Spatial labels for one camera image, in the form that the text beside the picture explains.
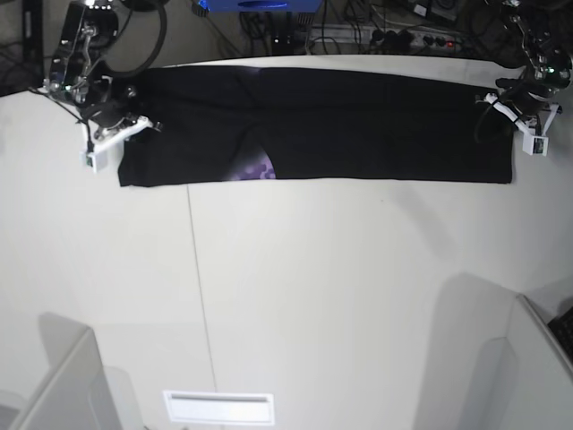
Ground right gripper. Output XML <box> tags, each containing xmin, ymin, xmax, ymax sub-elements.
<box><xmin>44</xmin><ymin>8</ymin><xmax>139</xmax><ymax>133</ymax></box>

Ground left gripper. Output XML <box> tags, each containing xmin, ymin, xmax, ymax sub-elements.
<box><xmin>496</xmin><ymin>8</ymin><xmax>572</xmax><ymax>101</ymax></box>

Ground black T-shirt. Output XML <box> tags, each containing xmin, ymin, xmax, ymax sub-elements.
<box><xmin>118</xmin><ymin>65</ymin><xmax>513</xmax><ymax>187</ymax></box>

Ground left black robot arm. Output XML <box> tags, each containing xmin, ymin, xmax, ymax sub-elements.
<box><xmin>466</xmin><ymin>1</ymin><xmax>572</xmax><ymax>122</ymax></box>

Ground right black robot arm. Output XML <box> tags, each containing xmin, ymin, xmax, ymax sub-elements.
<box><xmin>44</xmin><ymin>1</ymin><xmax>167</xmax><ymax>136</ymax></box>

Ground blue box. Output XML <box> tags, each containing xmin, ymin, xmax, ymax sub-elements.
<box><xmin>196</xmin><ymin>0</ymin><xmax>322</xmax><ymax>13</ymax></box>

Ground white power strip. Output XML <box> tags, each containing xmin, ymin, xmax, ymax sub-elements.
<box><xmin>310</xmin><ymin>24</ymin><xmax>461</xmax><ymax>52</ymax></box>

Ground black keyboard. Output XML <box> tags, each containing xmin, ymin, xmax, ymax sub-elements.
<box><xmin>548</xmin><ymin>308</ymin><xmax>573</xmax><ymax>355</ymax></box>

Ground right grey partition panel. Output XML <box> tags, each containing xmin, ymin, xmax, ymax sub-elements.
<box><xmin>458</xmin><ymin>296</ymin><xmax>572</xmax><ymax>429</ymax></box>

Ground grey partition panel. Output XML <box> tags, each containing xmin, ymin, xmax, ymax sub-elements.
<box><xmin>458</xmin><ymin>296</ymin><xmax>572</xmax><ymax>429</ymax></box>
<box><xmin>1</xmin><ymin>328</ymin><xmax>123</xmax><ymax>429</ymax></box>

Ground left grey partition panel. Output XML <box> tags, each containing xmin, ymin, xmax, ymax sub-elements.
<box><xmin>1</xmin><ymin>328</ymin><xmax>123</xmax><ymax>429</ymax></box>

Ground white slotted plate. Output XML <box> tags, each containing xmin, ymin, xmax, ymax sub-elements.
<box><xmin>163</xmin><ymin>391</ymin><xmax>276</xmax><ymax>426</ymax></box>

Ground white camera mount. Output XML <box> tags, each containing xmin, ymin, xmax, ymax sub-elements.
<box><xmin>474</xmin><ymin>90</ymin><xmax>563</xmax><ymax>156</ymax></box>
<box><xmin>80</xmin><ymin>116</ymin><xmax>163</xmax><ymax>174</ymax></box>

